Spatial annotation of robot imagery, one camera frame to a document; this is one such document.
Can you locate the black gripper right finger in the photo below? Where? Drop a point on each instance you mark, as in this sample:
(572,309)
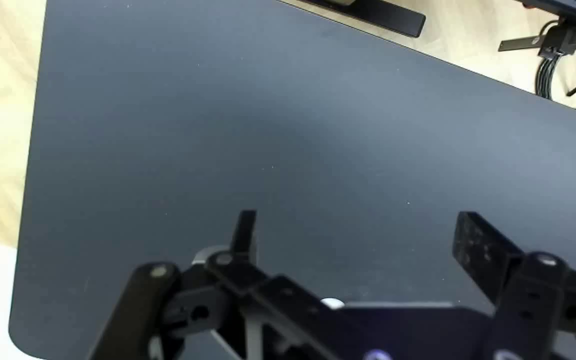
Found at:
(534,301)

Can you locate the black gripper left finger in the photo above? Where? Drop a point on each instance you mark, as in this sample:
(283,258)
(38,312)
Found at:
(234,306)

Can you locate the black flat monitor stand base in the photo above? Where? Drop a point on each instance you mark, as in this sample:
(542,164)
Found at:
(380,17)

